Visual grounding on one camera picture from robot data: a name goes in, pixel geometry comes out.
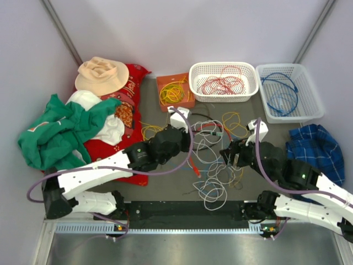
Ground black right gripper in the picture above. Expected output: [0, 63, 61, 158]
[219, 133, 274, 182]

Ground orange red cable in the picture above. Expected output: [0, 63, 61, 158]
[190, 123, 231, 177]

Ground light blue thin cable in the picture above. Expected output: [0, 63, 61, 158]
[168, 135, 239, 194]

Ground blue network cable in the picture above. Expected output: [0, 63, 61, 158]
[261, 72, 300, 111]
[260, 78, 297, 117]

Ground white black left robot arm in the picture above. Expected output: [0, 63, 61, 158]
[42, 125, 192, 220]

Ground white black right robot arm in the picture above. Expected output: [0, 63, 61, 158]
[220, 140, 352, 242]

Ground blue plaid cloth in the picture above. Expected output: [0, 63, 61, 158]
[286, 124, 345, 187]

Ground white empty perforated basket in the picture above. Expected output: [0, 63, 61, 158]
[255, 63, 324, 124]

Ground orange cardboard box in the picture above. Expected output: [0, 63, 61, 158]
[157, 72, 195, 112]

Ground red patterned cloth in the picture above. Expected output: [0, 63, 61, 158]
[41, 63, 152, 188]

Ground white garment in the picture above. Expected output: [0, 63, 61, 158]
[66, 91, 125, 146]

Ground beige bucket hat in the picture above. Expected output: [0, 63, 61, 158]
[74, 56, 130, 97]

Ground green garment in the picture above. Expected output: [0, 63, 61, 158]
[18, 94, 121, 171]

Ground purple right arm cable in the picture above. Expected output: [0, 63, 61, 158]
[254, 118, 353, 241]

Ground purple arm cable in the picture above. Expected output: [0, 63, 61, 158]
[26, 107, 194, 240]
[254, 118, 353, 241]

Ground white thin cable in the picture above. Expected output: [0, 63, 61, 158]
[187, 120, 238, 212]

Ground black thick cable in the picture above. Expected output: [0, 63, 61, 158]
[189, 112, 224, 151]

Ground red thin cable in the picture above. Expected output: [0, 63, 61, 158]
[202, 65, 246, 95]

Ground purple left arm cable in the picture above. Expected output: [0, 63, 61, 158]
[26, 107, 194, 240]

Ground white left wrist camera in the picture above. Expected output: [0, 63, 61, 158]
[168, 106, 191, 132]

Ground white basket with red cable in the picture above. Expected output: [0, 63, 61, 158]
[189, 62, 259, 103]

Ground yellow cable coil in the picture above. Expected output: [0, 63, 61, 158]
[160, 77, 194, 105]

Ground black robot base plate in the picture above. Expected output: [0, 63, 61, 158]
[108, 201, 277, 229]

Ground slotted cable duct rail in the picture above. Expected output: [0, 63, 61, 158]
[56, 222, 269, 235]

